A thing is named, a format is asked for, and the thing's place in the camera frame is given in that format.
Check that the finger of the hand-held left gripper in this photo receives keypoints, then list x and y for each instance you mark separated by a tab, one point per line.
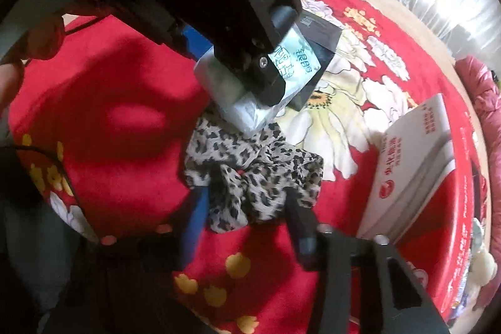
283	17
262	79

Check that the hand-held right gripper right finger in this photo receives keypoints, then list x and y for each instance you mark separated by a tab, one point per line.
303	240

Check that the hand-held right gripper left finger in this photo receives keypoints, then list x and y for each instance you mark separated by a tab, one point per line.
195	216

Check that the light blue tissue pack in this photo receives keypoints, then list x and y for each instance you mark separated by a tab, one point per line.
301	60

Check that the leopard print scrunchie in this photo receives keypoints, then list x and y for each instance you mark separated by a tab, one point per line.
254	169

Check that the plush rabbit toy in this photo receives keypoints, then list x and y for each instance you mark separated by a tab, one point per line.
483	265

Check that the person's left hand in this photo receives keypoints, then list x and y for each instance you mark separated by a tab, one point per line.
9	83

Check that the dark square box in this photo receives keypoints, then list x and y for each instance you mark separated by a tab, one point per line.
325	44

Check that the red floral blanket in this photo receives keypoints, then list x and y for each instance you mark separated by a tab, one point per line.
129	146

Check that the person's dark clothing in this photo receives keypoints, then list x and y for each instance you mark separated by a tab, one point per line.
117	298

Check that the white carton box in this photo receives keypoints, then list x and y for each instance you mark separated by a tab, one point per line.
407	177

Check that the pink quilt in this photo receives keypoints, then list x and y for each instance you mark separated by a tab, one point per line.
479	87

